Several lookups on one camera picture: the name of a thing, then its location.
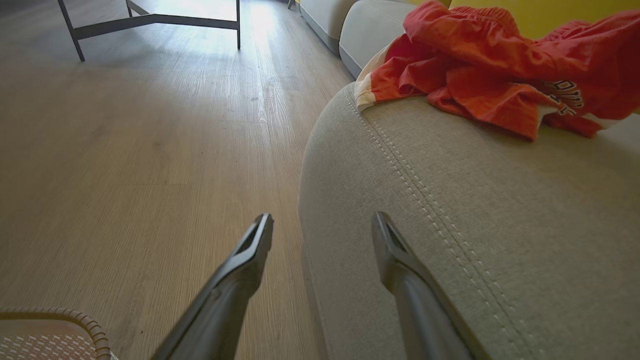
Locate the grey and yellow sofa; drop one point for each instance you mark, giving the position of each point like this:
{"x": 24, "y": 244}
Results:
{"x": 500, "y": 210}

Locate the red-orange shirt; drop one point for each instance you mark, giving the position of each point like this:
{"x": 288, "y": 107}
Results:
{"x": 480, "y": 60}

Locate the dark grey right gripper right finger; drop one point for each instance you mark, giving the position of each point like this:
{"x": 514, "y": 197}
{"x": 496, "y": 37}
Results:
{"x": 425, "y": 315}

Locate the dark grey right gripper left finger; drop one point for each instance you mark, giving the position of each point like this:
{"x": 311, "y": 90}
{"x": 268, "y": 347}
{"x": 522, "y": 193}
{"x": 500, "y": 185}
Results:
{"x": 225, "y": 305}

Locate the white perforated laundry basket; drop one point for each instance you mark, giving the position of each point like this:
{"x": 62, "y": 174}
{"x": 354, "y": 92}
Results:
{"x": 45, "y": 340}

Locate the black frame table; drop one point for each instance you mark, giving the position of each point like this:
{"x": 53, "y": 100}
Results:
{"x": 150, "y": 22}

